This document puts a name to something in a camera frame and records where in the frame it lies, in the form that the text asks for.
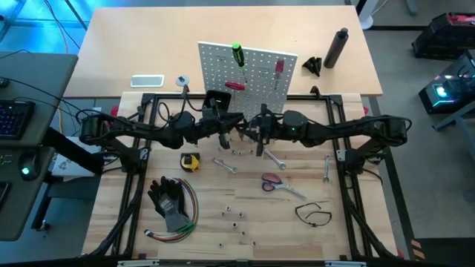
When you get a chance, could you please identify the blue red scissors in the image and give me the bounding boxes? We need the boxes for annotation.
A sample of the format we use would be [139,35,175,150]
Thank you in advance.
[261,171,308,201]

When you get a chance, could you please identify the black wedge-shaped part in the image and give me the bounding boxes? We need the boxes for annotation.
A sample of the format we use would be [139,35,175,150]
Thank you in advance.
[301,56,324,79]

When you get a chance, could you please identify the black equipment case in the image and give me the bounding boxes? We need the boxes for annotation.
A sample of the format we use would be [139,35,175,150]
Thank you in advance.
[410,11,475,61]

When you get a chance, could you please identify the white round stand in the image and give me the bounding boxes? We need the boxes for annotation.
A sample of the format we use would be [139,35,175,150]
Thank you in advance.
[355,0,384,31]

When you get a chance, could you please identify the red T-handle hex key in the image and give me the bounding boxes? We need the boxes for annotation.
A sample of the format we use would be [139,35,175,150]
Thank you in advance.
[223,81,247,112]

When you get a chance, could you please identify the black grey work glove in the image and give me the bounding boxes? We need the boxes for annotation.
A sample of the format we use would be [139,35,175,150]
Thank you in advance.
[146,175,192,234]

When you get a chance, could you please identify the long metal pegboard hook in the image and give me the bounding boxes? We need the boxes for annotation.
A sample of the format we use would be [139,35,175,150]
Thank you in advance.
[214,54,224,83]

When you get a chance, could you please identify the white printed sheet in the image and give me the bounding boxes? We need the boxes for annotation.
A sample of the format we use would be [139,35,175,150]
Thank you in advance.
[50,136,105,179]

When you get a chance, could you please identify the grey side desk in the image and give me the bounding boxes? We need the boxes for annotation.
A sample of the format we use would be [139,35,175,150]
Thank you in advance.
[0,51,79,242]

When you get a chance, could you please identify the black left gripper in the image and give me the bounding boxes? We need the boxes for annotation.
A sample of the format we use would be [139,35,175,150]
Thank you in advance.
[194,99,246,151]

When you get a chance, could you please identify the white metal pegboard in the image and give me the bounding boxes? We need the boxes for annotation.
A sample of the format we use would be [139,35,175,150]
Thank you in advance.
[197,40,299,125]

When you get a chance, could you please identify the computer tower with RGB lights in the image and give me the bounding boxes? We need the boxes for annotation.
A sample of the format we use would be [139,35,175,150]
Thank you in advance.
[418,50,475,116]

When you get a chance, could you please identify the silver combination wrench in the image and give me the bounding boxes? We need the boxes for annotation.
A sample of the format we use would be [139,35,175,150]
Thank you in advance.
[262,148,288,171]
[211,156,239,175]
[322,154,332,184]

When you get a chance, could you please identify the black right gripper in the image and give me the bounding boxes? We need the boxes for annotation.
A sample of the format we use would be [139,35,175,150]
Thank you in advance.
[237,102,285,157]

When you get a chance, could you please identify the green black screwdriver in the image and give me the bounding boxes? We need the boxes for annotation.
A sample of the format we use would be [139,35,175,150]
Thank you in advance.
[231,42,249,85]

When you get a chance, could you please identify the black backlit keyboard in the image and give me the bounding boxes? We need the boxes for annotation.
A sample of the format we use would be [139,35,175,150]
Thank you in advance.
[0,99,36,142]

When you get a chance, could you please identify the black plastic pegboard bin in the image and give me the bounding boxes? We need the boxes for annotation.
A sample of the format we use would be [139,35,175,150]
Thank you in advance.
[204,89,233,113]

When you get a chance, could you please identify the light wooden desk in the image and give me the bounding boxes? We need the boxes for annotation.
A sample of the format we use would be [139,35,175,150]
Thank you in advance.
[62,4,384,99]

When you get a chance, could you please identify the black cylinder bottle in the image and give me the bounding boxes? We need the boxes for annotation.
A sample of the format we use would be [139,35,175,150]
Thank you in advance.
[323,27,350,70]

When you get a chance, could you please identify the yellow black tape measure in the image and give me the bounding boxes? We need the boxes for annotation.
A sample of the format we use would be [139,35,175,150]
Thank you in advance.
[179,152,202,174]

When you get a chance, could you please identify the black-framed safety glasses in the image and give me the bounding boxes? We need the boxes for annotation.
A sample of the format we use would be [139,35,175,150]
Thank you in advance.
[294,202,333,228]

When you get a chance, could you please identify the black computer mouse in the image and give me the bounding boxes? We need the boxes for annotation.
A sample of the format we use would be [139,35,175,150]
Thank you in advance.
[18,153,41,182]

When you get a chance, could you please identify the black aluminium table frame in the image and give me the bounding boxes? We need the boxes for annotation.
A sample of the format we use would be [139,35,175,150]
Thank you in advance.
[83,91,401,263]

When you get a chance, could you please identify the red cable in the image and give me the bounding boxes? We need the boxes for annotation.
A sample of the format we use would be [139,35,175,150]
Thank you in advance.
[143,177,197,243]

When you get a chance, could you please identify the red clear-handled screwdriver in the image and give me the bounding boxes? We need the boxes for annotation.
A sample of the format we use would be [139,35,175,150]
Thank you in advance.
[272,58,286,92]

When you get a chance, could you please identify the black angled bar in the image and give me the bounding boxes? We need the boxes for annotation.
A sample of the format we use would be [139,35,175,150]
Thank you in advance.
[41,127,105,176]

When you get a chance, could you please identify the white smartphone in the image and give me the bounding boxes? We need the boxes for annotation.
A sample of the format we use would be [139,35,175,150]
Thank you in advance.
[130,73,166,89]

